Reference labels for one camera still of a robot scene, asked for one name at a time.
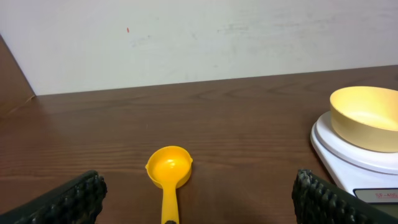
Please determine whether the white digital kitchen scale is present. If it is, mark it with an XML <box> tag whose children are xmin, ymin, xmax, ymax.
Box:
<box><xmin>310</xmin><ymin>112</ymin><xmax>397</xmax><ymax>203</ymax></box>

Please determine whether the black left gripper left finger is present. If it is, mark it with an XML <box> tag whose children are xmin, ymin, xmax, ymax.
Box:
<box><xmin>1</xmin><ymin>170</ymin><xmax>107</xmax><ymax>224</ymax></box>

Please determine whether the yellow plastic scoop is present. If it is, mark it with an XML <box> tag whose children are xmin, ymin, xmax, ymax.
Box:
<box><xmin>145</xmin><ymin>146</ymin><xmax>193</xmax><ymax>224</ymax></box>

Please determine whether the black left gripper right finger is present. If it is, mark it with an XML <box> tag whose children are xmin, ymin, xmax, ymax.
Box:
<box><xmin>292</xmin><ymin>169</ymin><xmax>397</xmax><ymax>224</ymax></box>

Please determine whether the yellow bowl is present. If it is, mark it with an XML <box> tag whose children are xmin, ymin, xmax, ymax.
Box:
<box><xmin>330</xmin><ymin>86</ymin><xmax>397</xmax><ymax>152</ymax></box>

